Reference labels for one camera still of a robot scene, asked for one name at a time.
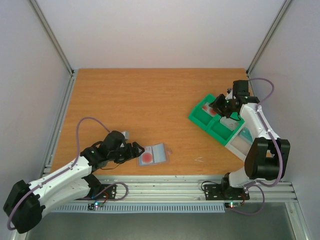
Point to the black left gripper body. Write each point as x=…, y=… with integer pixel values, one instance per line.
x=121, y=156

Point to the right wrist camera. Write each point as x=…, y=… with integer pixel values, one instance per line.
x=229, y=92

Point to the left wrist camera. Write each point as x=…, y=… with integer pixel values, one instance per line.
x=126, y=134

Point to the aluminium corner post left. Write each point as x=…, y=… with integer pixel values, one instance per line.
x=48, y=30

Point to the green bin middle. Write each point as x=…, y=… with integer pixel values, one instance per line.
x=222, y=134

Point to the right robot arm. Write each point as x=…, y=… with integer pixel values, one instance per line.
x=266, y=161

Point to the green bin far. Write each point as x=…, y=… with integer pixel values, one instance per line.
x=201, y=118

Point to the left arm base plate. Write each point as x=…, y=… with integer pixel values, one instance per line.
x=105, y=192

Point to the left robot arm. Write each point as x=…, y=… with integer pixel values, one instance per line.
x=28, y=203

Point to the aluminium corner post right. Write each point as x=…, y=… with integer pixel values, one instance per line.
x=285, y=6

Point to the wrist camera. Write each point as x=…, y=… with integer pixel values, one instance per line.
x=126, y=134
x=229, y=92

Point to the aluminium corner post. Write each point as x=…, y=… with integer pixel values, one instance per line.
x=48, y=30
x=285, y=6

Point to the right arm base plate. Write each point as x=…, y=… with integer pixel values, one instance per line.
x=215, y=192

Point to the right controller board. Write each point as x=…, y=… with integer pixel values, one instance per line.
x=232, y=205

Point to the aluminium table edge rail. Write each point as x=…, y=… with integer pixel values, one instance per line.
x=186, y=189

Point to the controller board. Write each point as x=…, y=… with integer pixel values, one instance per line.
x=95, y=205
x=232, y=205

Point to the red white cards stack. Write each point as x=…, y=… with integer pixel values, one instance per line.
x=209, y=110

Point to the grey slotted cable duct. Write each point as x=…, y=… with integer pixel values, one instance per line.
x=141, y=208

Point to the left controller board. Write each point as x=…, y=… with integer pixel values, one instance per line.
x=95, y=205

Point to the green bin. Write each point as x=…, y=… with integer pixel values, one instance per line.
x=222, y=134
x=201, y=118

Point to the white translucent bin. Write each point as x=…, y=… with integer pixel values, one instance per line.
x=239, y=147

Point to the teal cards stack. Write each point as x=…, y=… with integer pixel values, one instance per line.
x=246, y=135

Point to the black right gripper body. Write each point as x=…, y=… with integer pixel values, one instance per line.
x=222, y=105

